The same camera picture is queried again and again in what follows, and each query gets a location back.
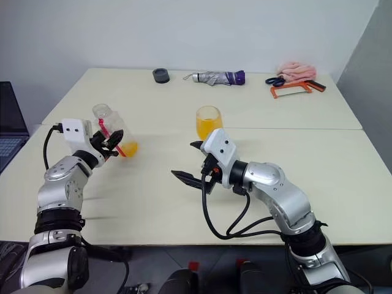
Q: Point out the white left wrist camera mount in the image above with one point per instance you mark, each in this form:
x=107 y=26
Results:
x=75 y=131

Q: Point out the clear wine glass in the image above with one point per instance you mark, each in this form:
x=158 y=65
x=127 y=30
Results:
x=209 y=125

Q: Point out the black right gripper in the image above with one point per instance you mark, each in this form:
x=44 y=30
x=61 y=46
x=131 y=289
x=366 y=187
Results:
x=212 y=181

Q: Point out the grey metal bracket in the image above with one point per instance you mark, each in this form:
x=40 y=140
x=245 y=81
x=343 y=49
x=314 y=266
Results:
x=137 y=288

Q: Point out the clear bottle with orange drink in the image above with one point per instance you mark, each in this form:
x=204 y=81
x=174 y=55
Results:
x=113 y=121

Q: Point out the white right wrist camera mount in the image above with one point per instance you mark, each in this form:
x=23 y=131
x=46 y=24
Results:
x=220 y=147

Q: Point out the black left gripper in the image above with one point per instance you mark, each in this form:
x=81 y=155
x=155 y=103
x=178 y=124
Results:
x=99 y=142

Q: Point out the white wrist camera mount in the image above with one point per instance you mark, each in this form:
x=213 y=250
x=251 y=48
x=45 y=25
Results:
x=75 y=131
x=220 y=147

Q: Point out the orange hacksaw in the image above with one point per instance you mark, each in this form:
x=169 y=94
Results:
x=276 y=92

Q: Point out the black rounded shape red tab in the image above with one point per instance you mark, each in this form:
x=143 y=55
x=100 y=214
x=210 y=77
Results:
x=180 y=281
x=254 y=278

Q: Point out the folded grey purple umbrella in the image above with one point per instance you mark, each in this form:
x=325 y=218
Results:
x=217 y=78

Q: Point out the dark laptop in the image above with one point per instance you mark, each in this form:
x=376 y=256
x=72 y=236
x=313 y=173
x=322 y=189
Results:
x=9 y=122

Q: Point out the pink fluffy cloth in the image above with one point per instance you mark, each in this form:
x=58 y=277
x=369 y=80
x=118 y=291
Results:
x=297 y=71

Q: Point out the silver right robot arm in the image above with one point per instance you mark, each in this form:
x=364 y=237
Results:
x=275 y=190

